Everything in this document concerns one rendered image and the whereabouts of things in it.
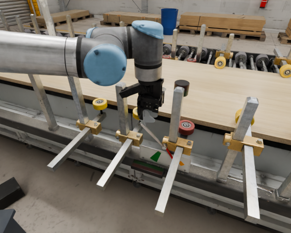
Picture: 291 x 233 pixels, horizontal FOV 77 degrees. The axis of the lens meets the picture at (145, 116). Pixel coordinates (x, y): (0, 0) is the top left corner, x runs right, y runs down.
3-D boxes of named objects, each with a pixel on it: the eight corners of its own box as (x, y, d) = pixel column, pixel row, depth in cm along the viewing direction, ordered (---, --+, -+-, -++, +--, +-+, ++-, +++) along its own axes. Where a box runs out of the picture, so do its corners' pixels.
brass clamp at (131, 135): (138, 148, 93) (138, 140, 90) (115, 141, 97) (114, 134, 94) (143, 140, 98) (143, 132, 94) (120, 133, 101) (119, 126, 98)
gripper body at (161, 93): (157, 115, 65) (159, 84, 58) (135, 110, 68) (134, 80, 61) (164, 104, 71) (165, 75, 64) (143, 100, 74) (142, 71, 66)
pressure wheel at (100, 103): (110, 118, 110) (108, 102, 103) (97, 122, 107) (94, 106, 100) (106, 111, 116) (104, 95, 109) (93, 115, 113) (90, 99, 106)
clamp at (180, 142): (190, 156, 84) (191, 148, 81) (161, 148, 88) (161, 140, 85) (191, 147, 88) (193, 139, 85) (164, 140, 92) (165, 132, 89)
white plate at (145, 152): (188, 173, 91) (191, 160, 85) (139, 158, 98) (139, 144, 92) (188, 172, 91) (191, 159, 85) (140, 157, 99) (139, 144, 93)
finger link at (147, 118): (153, 132, 72) (154, 113, 66) (139, 128, 74) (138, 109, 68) (155, 127, 74) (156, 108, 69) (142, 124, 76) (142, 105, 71)
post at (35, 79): (54, 131, 115) (26, 60, 88) (48, 129, 117) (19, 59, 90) (59, 127, 119) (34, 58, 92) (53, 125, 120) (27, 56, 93)
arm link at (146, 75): (129, 67, 58) (141, 57, 65) (130, 81, 61) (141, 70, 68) (156, 71, 55) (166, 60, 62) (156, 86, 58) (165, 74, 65)
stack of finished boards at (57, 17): (89, 14, 844) (88, 10, 834) (48, 24, 666) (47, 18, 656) (75, 13, 868) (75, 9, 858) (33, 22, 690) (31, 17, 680)
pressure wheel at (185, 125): (189, 148, 91) (193, 131, 84) (173, 144, 93) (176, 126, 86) (192, 138, 97) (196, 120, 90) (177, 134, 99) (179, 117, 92)
